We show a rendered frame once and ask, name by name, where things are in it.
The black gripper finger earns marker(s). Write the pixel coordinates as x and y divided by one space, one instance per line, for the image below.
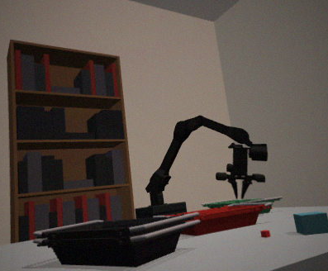
234 185
245 186

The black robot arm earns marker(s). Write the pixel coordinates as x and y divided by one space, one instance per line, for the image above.
182 131

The teal block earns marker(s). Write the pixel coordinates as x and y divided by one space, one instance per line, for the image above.
311 223

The small red block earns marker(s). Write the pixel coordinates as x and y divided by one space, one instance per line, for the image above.
265 234

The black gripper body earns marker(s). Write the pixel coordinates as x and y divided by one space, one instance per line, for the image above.
239 168

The red plastic tray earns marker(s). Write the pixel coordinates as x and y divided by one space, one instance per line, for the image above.
223 219

